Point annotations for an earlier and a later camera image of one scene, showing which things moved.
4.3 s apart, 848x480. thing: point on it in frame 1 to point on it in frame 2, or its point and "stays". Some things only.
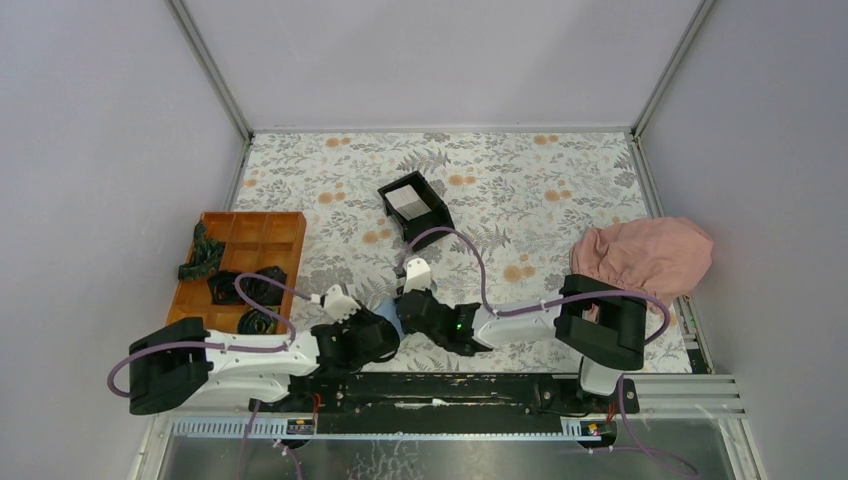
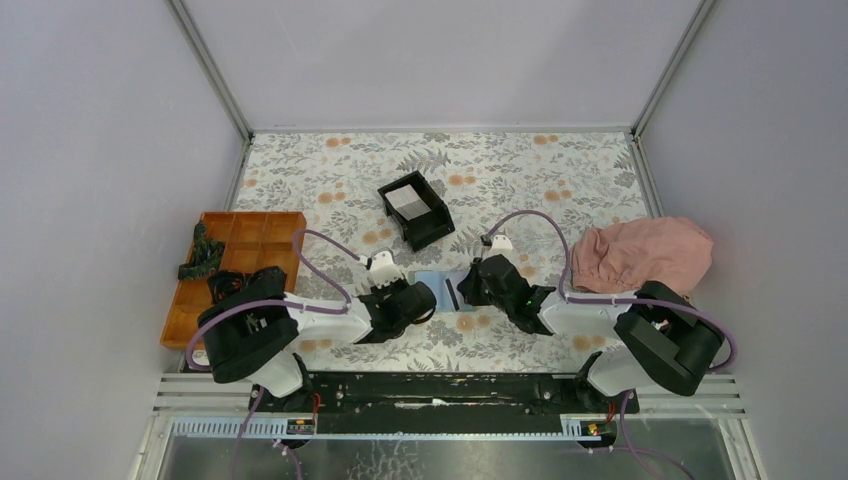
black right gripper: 423,292 to 469,287
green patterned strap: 205,257 stays
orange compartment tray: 252,241 stays
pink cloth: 664,257 stays
